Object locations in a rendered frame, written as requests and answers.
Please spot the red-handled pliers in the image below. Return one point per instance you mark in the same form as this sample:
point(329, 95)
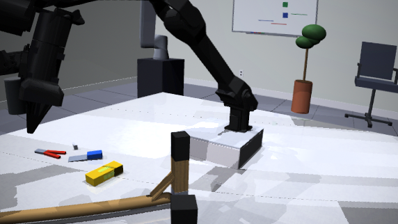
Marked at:
point(50, 153)

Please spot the long scraper with wooden handle and dark grey blade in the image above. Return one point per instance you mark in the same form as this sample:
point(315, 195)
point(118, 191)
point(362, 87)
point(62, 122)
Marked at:
point(177, 179)

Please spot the blue-handled scraper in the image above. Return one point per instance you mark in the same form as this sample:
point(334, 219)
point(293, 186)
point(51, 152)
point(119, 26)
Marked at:
point(90, 155)

